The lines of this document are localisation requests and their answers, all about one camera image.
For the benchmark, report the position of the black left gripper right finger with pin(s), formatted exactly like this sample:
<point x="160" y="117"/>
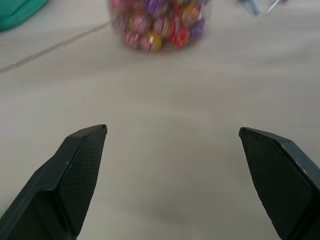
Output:
<point x="280" y="185"/>

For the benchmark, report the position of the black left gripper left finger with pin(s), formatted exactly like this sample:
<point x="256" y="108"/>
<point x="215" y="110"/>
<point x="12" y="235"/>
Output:
<point x="62" y="185"/>

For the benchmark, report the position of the clear plastic lollipop jar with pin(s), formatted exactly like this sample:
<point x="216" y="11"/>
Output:
<point x="160" y="23"/>

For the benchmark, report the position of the yellow wrapped lollipop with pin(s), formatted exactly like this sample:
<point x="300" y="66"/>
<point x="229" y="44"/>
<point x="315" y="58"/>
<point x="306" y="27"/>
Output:
<point x="154" y="38"/>

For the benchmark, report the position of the purple wrapped lollipop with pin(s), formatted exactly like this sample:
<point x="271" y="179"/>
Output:
<point x="197" y="28"/>

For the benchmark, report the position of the teal green tray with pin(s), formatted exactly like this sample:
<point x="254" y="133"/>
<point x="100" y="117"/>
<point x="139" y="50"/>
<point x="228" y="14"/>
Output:
<point x="17" y="12"/>

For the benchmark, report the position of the pink striped lollipop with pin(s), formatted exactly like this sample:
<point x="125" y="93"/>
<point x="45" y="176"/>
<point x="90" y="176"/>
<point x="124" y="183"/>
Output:
<point x="138" y="23"/>

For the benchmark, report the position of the red wrapped lollipop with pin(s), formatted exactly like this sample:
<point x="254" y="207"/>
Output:
<point x="178" y="36"/>

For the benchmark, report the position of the white stick lollipop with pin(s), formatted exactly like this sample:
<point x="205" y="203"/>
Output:
<point x="275" y="5"/>

